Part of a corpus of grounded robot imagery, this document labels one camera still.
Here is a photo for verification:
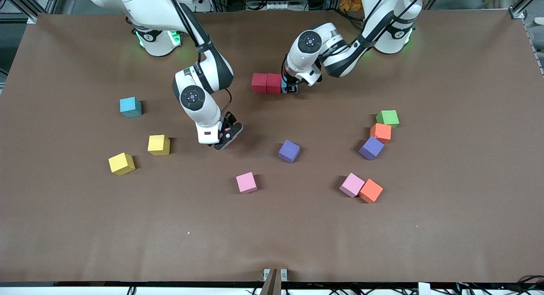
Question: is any light blue foam cube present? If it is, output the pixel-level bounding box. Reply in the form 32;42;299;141
281;77;300;95

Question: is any red foam cube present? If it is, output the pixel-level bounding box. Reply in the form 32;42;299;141
267;73;283;94
251;73;268;94

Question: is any purple foam cube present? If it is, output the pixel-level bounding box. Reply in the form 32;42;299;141
278;139;301;164
358;136;385;161

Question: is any yellow foam cube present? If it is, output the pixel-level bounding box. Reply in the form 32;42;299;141
108;152;136;176
147;134;171;156

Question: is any orange foam cube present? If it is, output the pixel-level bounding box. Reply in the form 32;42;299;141
370;123;392;143
359;179;384;204

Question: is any green foam cube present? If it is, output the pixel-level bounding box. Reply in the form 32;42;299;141
376;110;400;129

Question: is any dark teal foam cube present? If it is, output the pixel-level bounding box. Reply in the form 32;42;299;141
119;96;143;118

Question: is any brown strip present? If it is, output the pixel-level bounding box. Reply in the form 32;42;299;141
259;268;283;295

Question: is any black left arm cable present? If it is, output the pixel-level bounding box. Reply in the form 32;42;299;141
281;51;294;86

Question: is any metal table edge bracket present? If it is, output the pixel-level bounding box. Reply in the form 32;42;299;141
263;268;288;283

